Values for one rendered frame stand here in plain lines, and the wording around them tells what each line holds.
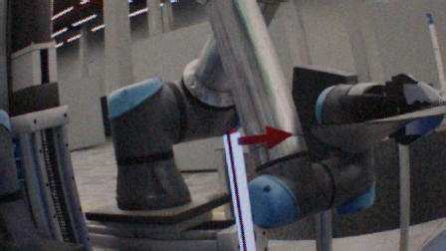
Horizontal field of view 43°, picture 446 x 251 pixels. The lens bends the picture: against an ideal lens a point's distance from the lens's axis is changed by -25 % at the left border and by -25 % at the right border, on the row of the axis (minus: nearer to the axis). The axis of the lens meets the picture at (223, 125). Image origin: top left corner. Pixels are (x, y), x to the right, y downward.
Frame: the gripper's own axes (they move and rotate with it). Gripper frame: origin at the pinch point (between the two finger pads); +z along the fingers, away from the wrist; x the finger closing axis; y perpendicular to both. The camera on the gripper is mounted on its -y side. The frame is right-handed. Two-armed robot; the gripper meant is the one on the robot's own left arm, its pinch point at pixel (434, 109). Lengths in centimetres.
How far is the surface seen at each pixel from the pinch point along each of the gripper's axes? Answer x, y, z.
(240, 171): 5.3, -23.3, -8.6
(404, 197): 38, 102, -149
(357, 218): 46, 89, -171
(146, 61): -87, 220, -1073
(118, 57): -64, 91, -670
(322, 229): 22, 9, -52
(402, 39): -76, 380, -521
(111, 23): -106, 80, -677
